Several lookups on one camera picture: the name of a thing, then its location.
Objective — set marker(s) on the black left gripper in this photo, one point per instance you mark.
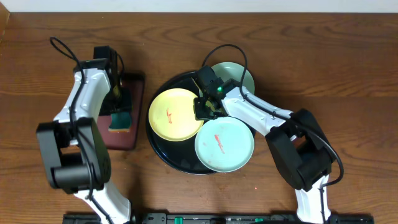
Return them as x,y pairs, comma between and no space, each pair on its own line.
125,106

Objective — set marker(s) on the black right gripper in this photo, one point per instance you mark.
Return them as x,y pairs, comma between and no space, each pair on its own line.
199,114

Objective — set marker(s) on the green sponge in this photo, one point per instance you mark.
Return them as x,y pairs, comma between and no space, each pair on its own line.
120,122

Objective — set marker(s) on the yellow plate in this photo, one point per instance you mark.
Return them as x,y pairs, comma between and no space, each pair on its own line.
172,117

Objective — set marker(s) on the pale green plate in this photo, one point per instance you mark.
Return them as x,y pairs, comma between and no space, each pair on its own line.
231,70

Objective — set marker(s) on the light blue plate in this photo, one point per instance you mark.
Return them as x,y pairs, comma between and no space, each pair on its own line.
224,144

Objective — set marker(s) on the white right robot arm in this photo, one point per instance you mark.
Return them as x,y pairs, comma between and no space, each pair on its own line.
301,152

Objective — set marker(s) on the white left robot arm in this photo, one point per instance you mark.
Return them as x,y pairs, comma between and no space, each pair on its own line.
74,154

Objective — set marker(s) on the dark red rectangular tray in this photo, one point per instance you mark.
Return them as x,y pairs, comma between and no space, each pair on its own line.
125,139

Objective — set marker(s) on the black round tray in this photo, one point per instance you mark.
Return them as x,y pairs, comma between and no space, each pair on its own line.
180,155

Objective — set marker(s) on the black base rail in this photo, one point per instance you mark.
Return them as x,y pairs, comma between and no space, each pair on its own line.
289,218

